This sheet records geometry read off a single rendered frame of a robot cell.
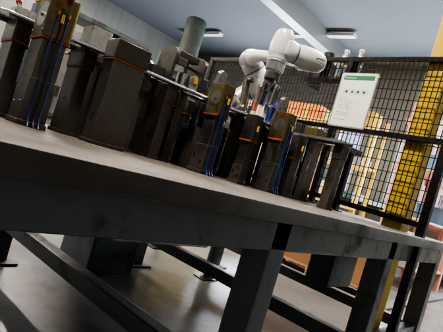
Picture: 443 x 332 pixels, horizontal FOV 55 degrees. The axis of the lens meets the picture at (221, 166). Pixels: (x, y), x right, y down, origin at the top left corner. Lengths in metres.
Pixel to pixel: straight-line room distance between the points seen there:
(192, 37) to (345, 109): 5.72
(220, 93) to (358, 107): 1.01
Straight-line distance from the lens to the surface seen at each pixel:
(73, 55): 1.55
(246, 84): 2.17
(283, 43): 2.06
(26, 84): 1.24
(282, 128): 1.81
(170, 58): 1.91
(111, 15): 10.22
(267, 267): 1.08
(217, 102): 1.59
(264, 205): 0.92
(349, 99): 2.45
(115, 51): 1.36
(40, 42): 1.26
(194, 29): 7.95
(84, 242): 2.40
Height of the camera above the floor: 0.74
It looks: level
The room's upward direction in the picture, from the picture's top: 17 degrees clockwise
